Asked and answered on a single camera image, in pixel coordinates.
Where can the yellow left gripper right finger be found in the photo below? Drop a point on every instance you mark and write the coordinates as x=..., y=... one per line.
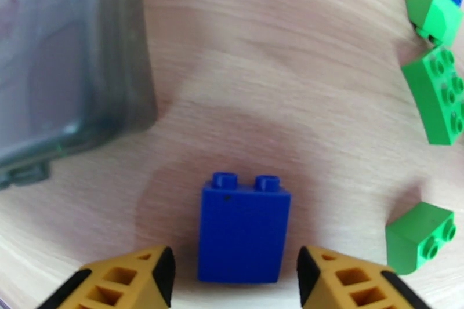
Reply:
x=348, y=282

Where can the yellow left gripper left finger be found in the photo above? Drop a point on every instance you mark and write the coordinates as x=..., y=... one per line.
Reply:
x=119, y=282

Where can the small green lego brick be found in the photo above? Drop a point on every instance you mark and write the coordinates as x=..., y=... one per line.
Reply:
x=413, y=239

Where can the tall blue lego brick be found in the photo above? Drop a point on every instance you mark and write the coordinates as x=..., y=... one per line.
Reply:
x=243, y=232

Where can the green sloped lego brick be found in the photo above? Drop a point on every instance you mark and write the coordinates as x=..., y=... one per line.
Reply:
x=431, y=11

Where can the long green lego brick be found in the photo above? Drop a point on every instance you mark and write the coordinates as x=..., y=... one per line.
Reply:
x=435, y=101

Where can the grey transparent organizer box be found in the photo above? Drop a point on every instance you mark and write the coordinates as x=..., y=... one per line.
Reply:
x=65, y=65

